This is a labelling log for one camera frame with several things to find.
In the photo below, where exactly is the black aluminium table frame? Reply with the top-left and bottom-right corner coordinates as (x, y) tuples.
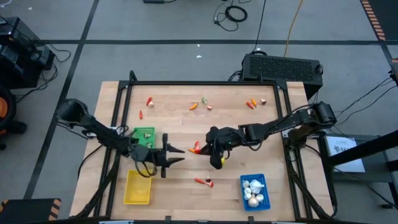
(72, 79), (338, 222)

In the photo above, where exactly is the yellow plastic basket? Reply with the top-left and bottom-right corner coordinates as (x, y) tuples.
(123, 169), (153, 205)

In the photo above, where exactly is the long black cable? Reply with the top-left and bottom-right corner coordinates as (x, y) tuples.
(251, 0), (267, 54)

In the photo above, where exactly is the black machine with orange hub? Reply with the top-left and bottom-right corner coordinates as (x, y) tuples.
(0, 88), (28, 151)

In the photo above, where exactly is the long yellow cable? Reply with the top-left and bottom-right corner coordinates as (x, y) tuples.
(283, 0), (304, 58)

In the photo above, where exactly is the coiled black cable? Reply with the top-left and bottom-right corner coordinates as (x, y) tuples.
(213, 4), (249, 32)

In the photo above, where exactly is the black computer case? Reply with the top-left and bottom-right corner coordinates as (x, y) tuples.
(241, 53), (324, 100)

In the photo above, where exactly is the black mat with striped edge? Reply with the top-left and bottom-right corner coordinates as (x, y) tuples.
(359, 0), (398, 42)

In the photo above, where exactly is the black metal stand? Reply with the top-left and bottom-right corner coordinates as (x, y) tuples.
(318, 129), (398, 210)

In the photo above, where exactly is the large white toy garlic bulb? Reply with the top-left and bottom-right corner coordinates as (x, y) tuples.
(249, 179), (266, 194)

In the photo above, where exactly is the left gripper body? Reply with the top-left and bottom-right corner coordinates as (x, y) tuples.
(130, 133), (169, 179)

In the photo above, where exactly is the green plastic basket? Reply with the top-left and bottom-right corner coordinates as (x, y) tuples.
(130, 126), (155, 158)

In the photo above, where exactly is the white paper sheet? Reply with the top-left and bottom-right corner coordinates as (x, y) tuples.
(325, 136), (366, 174)

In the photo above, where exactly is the black platform with hazard stripes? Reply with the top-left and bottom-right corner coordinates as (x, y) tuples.
(0, 198), (62, 224)

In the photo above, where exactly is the black equipment cart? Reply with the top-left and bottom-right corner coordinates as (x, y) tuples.
(0, 16), (56, 90)

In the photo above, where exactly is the blue plastic basket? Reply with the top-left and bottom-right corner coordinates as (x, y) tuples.
(239, 173), (271, 212)

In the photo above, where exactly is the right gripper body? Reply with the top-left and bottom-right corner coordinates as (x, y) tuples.
(206, 125), (242, 170)

